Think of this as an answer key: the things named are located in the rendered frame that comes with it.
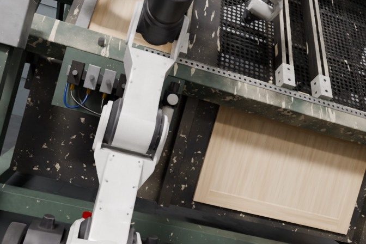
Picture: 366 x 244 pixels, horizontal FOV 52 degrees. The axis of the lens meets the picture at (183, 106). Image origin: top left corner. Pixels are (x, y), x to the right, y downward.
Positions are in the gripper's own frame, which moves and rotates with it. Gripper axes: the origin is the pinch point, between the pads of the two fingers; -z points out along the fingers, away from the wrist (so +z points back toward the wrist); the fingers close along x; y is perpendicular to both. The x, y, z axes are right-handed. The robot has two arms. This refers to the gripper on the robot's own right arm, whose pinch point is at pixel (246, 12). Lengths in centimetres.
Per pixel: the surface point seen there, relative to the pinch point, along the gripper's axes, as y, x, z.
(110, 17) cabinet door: 65, -23, 17
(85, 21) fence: 74, -28, 26
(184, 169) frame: 11, -85, 16
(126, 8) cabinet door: 59, -18, 12
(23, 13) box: 92, -32, 56
